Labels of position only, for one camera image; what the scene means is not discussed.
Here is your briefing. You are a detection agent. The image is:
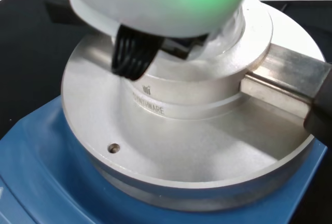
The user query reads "heater with blue base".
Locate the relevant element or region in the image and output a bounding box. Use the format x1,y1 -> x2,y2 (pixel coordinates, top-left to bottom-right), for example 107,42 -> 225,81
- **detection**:
0,0 -> 332,224

